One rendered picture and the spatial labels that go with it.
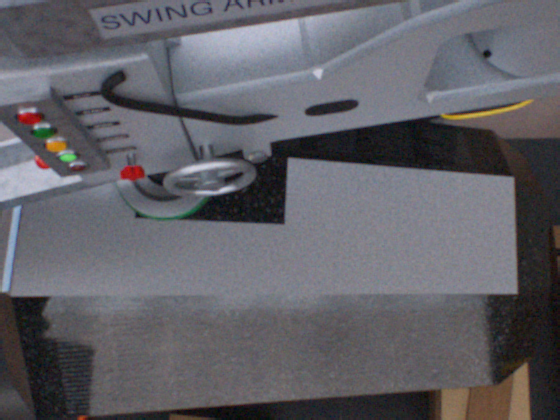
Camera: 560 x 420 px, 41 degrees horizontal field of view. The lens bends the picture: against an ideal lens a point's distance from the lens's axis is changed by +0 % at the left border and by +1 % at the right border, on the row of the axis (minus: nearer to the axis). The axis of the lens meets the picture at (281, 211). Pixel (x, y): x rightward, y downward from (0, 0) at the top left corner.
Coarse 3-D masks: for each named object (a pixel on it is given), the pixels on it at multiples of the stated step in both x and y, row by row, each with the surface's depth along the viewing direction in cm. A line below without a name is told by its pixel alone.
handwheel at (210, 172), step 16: (208, 160) 113; (224, 160) 113; (240, 160) 115; (176, 176) 114; (192, 176) 117; (208, 176) 117; (224, 176) 118; (240, 176) 123; (176, 192) 121; (192, 192) 124; (208, 192) 125; (224, 192) 125
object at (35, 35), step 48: (0, 0) 73; (48, 0) 73; (96, 0) 75; (144, 0) 76; (192, 0) 77; (240, 0) 78; (288, 0) 80; (336, 0) 81; (384, 0) 83; (0, 48) 82; (48, 48) 82; (96, 48) 83
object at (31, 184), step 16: (0, 144) 146; (16, 144) 146; (0, 160) 151; (16, 160) 150; (32, 160) 148; (256, 160) 132; (0, 176) 150; (16, 176) 149; (32, 176) 148; (48, 176) 147; (0, 192) 149; (16, 192) 143; (32, 192) 142; (48, 192) 142; (64, 192) 144; (0, 208) 147
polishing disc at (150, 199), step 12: (144, 180) 156; (132, 192) 156; (144, 192) 156; (156, 192) 156; (168, 192) 156; (132, 204) 155; (144, 204) 155; (156, 204) 155; (168, 204) 155; (180, 204) 155; (192, 204) 155; (156, 216) 155; (168, 216) 155
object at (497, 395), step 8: (512, 376) 206; (504, 384) 206; (512, 384) 206; (472, 392) 205; (480, 392) 205; (488, 392) 205; (496, 392) 205; (504, 392) 205; (472, 400) 205; (480, 400) 205; (488, 400) 205; (496, 400) 205; (504, 400) 205; (472, 408) 204; (480, 408) 204; (488, 408) 204; (496, 408) 204; (504, 408) 204; (472, 416) 204; (480, 416) 204; (488, 416) 204; (496, 416) 204; (504, 416) 204
